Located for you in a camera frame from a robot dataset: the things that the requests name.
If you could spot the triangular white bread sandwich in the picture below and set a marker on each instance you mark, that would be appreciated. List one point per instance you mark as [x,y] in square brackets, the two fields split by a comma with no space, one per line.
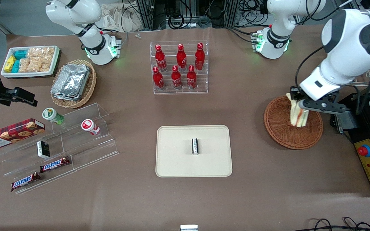
[297,117]

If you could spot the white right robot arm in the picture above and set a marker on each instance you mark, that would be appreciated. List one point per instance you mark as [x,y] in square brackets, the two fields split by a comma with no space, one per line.
[92,48]

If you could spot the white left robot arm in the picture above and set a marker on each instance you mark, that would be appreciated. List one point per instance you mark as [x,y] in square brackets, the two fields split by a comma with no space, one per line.
[348,41]

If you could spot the white rectangular snack tray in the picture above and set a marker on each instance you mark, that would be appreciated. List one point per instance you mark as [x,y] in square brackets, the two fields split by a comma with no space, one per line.
[8,75]

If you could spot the round brown wicker basket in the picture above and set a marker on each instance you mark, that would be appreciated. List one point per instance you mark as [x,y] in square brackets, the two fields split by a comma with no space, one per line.
[278,128]

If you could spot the oval light wicker basket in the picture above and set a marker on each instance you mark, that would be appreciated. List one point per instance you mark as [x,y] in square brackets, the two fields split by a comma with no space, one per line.
[88,89]

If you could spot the beige plastic tray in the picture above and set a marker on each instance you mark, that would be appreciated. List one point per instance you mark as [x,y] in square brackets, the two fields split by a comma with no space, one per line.
[178,163]

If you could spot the teal snack packet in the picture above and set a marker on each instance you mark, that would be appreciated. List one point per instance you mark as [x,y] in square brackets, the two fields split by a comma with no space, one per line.
[21,54]
[16,66]

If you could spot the clear rice cracker bag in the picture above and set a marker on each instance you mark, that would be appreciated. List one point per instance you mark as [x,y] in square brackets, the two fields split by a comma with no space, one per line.
[34,53]
[48,53]
[29,65]
[45,66]

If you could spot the yellow snack packet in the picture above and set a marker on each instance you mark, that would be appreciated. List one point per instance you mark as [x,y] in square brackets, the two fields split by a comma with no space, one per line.
[10,64]

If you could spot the green lid drink bottle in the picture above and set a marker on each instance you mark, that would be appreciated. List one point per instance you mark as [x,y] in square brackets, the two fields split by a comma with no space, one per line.
[50,114]

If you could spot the red tartan cookie box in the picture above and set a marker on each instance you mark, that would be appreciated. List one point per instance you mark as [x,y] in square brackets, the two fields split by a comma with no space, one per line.
[11,133]

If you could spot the stack of foil trays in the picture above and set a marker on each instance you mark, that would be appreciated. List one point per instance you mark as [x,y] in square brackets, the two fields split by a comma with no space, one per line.
[71,80]

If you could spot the small black carton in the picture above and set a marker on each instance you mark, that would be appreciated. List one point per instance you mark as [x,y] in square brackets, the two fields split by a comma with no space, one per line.
[43,149]

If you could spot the black sealing machine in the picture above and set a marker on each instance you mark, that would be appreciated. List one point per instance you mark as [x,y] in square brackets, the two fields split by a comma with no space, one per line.
[355,134]

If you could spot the red lid drink bottle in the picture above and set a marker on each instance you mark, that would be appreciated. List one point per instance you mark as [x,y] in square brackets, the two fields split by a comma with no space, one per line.
[88,125]

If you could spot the snickers chocolate bar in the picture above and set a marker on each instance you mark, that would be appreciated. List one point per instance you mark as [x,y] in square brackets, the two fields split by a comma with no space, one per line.
[55,164]
[25,181]

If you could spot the red emergency stop button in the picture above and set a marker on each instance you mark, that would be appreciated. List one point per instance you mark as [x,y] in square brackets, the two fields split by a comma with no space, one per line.
[364,150]

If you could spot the clear acrylic step shelf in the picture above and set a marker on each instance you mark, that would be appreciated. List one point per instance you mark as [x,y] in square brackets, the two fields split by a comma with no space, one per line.
[88,154]

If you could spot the red cola bottle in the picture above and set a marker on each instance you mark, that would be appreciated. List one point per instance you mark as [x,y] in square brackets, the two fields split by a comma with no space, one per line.
[158,79]
[160,59]
[199,57]
[176,78]
[181,57]
[191,78]

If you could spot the clear acrylic bottle rack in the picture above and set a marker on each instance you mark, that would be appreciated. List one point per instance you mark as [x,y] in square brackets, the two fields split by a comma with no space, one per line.
[185,91]

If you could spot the small black silver packet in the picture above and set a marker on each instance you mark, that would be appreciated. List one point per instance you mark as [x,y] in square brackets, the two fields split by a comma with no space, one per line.
[195,147]

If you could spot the crumpled beige cloth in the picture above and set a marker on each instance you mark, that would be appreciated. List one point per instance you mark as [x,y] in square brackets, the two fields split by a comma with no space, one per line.
[117,17]

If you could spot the small white silver device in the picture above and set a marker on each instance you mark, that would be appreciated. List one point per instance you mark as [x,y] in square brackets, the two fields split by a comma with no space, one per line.
[189,227]

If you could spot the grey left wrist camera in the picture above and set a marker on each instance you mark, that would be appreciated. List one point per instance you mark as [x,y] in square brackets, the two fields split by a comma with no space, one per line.
[323,106]

